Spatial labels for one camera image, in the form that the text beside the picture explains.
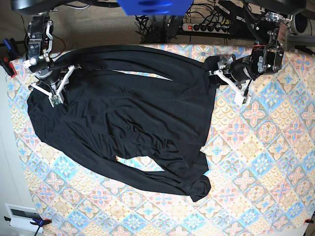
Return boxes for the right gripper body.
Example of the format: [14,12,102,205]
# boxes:
[23,53,81,95]

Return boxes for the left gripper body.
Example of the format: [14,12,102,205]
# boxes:
[208,45,284,88]

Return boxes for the black t-shirt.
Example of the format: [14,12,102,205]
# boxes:
[27,45,219,202]

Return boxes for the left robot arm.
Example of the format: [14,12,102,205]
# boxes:
[209,0,315,107]

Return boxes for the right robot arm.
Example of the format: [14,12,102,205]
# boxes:
[11,0,113,109]

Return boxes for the blue clamp upper left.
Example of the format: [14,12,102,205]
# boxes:
[0,38,18,78]

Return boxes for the blue clamp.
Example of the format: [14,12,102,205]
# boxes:
[4,216,52,236]
[0,38,18,78]

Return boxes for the white speaker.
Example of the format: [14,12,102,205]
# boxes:
[292,13,308,34]

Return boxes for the white power strip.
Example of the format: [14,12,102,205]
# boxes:
[182,23,230,34]

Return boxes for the patterned tablecloth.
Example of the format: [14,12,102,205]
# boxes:
[0,53,315,236]

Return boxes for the white floor box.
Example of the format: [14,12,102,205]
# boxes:
[5,204,41,233]

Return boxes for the blue clamp lower left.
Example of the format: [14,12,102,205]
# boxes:
[4,216,52,236]

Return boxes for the orange clamp lower right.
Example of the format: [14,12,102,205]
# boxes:
[304,219,314,224]

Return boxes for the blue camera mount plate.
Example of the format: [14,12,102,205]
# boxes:
[117,0,193,16]

